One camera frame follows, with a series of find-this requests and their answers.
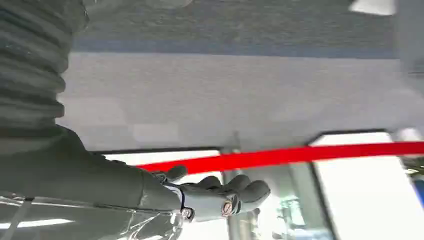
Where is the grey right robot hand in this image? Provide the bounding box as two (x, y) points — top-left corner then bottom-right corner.
(0, 125), (272, 223)

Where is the clear plastic film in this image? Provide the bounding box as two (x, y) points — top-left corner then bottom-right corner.
(0, 194), (185, 240)

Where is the ribbed grey right arm sleeve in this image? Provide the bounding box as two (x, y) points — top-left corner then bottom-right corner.
(0, 0), (90, 131)

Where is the grey metal pillar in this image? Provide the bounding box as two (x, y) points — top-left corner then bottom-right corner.
(219, 131), (263, 240)

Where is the red barrier belt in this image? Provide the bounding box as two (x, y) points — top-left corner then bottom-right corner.
(136, 141), (424, 175)

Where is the white ceiling light panel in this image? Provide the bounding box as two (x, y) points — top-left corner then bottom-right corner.
(348, 0), (397, 16)

